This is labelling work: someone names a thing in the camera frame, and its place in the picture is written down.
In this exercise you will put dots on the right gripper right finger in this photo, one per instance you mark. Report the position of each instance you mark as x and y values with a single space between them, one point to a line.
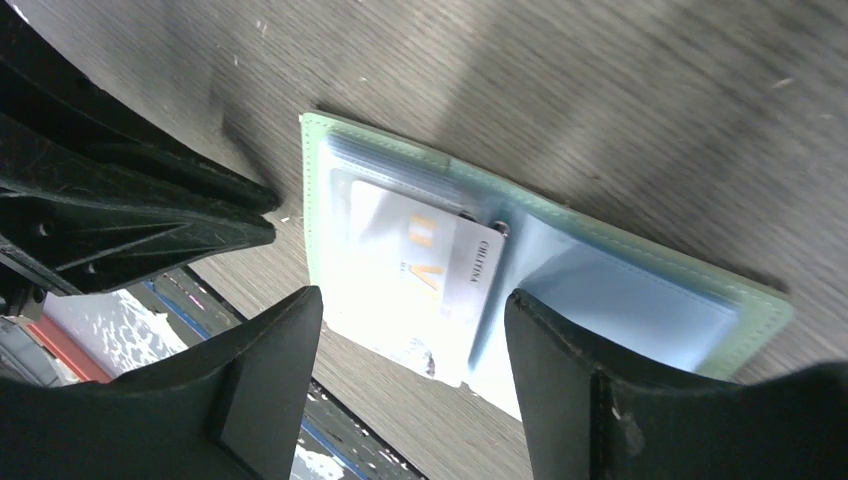
592 409

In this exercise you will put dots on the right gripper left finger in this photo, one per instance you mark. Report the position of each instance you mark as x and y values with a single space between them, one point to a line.
228 408

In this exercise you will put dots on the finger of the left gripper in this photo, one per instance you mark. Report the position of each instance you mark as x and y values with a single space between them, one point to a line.
106 216

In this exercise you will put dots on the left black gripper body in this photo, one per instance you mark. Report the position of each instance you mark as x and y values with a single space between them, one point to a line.
43 91

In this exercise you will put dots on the white gold-lettered card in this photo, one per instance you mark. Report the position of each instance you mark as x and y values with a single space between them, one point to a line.
410 281

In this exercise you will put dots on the green card holder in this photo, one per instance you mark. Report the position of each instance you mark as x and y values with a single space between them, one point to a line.
658 302

